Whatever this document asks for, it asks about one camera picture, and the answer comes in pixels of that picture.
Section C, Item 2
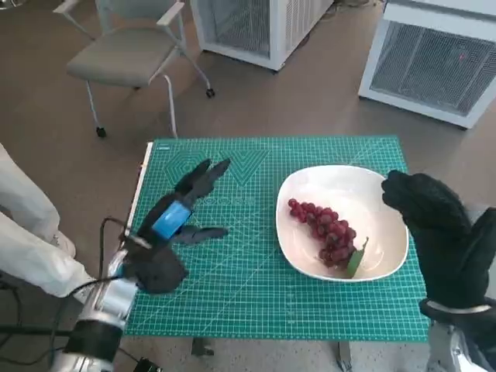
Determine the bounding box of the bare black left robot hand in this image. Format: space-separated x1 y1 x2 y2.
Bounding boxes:
135 157 232 250

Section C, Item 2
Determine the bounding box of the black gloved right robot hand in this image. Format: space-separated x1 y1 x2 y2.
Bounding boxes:
381 169 496 309

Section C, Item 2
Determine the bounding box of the red toy grape bunch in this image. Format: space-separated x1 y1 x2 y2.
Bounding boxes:
287 198 370 279

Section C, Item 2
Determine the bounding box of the white plate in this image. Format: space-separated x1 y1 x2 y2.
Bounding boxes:
275 165 410 281

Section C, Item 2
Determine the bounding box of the green cutting mat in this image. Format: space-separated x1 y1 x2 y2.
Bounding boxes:
123 134 429 343

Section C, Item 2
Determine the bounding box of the small black box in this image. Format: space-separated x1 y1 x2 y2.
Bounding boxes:
133 358 162 372

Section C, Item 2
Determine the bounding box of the grey chair with armrests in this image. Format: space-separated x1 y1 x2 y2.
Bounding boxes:
52 0 216 139

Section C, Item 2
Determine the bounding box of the white mesh cabinet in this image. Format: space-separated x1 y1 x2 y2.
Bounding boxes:
358 0 496 129
189 0 334 72

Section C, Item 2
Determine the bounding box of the black stand rod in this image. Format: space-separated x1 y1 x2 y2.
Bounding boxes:
0 325 74 338

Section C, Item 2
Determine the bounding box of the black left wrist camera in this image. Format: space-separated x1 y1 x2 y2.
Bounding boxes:
131 242 190 295

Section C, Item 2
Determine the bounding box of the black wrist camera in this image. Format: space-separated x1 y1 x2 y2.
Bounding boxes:
467 300 496 365
131 242 190 295

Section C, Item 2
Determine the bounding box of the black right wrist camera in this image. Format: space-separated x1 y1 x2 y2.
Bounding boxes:
467 300 496 365

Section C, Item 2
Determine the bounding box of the metal table leg bracket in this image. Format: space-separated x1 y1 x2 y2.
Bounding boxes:
191 337 216 357
336 340 354 371

